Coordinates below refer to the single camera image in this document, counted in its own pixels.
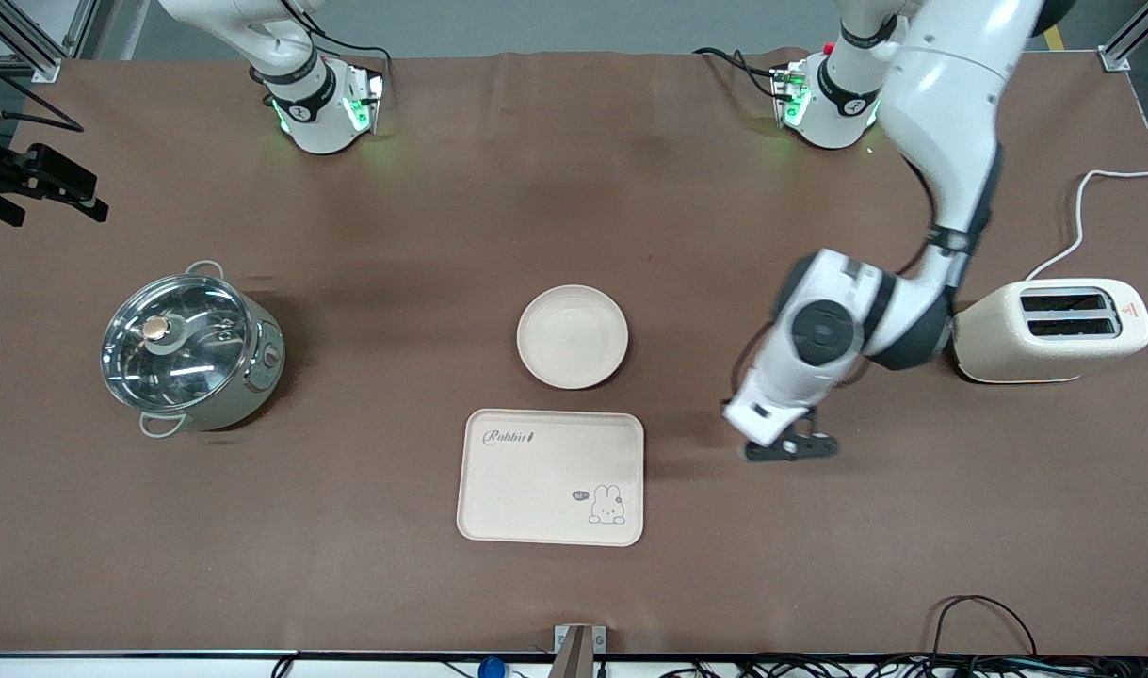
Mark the cream round plate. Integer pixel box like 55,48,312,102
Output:
516,284,630,391

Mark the glass pot lid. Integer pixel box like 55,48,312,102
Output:
101,273,252,412

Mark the brown table cover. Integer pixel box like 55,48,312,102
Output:
0,49,1148,658

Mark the cream rabbit print tray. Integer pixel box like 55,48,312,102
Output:
457,409,645,547

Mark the steel electric cooking pot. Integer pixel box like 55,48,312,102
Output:
101,261,286,439

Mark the cream two-slot toaster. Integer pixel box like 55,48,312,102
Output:
949,278,1148,384

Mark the aluminium frame profile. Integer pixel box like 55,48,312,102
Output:
1098,0,1148,73
0,0,100,84

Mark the black looped cable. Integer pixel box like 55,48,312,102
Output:
930,594,1039,660

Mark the black cable bundle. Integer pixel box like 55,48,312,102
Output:
658,654,1148,678

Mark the metal mounting bracket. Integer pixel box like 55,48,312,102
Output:
554,625,606,678

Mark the black right base cable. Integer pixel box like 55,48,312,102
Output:
277,0,394,95

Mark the black base cable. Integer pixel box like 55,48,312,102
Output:
277,0,394,95
693,46,791,101

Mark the black left base cable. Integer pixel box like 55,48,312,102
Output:
693,46,791,101

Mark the white toaster power cable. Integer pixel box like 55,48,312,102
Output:
1024,166,1148,283

